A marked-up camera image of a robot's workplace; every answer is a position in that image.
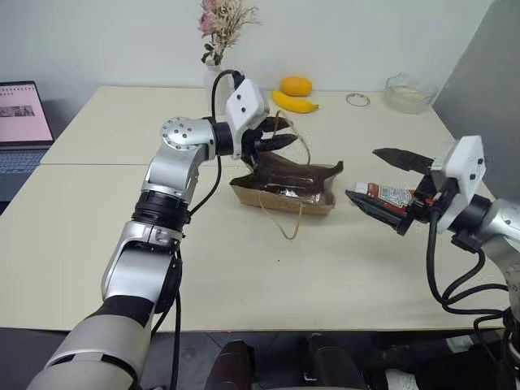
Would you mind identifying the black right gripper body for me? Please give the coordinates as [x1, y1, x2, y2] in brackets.
[396, 167, 462, 237]

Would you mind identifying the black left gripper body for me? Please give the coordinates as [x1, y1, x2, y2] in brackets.
[239, 119, 266, 169]

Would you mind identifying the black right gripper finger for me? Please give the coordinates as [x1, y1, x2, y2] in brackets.
[344, 188, 416, 237]
[372, 147, 436, 176]

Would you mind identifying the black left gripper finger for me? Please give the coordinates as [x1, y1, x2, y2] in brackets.
[257, 132, 303, 153]
[259, 115, 283, 133]

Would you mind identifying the red and white sauce packet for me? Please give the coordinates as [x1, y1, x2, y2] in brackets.
[353, 180, 417, 217]

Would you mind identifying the brown paper bag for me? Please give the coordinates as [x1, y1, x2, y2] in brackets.
[228, 109, 346, 241]

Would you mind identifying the yellow banana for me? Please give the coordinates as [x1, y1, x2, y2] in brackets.
[271, 89, 320, 115]

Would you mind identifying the orange mango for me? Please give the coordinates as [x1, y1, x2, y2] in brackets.
[279, 76, 314, 98]

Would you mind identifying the clear glass bowl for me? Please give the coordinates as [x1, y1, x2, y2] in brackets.
[383, 72, 440, 115]

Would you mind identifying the white ceramic vase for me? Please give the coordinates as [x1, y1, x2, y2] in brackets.
[202, 62, 228, 118]

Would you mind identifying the dried pink flower bouquet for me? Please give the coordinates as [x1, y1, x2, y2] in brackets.
[197, 0, 262, 67]

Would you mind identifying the grey partition panel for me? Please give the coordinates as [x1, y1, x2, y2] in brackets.
[431, 0, 520, 201]

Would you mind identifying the dark rounded shape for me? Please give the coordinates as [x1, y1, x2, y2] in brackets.
[206, 338, 256, 390]

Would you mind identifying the open laptop computer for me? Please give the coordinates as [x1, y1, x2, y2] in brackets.
[0, 80, 56, 204]

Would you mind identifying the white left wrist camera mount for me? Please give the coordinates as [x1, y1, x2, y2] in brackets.
[224, 78, 271, 142]

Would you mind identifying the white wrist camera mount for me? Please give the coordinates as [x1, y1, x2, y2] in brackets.
[224, 78, 271, 142]
[429, 135, 488, 236]

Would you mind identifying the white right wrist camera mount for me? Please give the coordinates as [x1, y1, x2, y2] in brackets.
[429, 135, 488, 236]

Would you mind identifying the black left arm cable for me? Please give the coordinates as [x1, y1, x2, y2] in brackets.
[150, 69, 247, 390]

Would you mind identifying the thin bracelet ring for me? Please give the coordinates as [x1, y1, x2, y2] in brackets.
[344, 92, 372, 108]

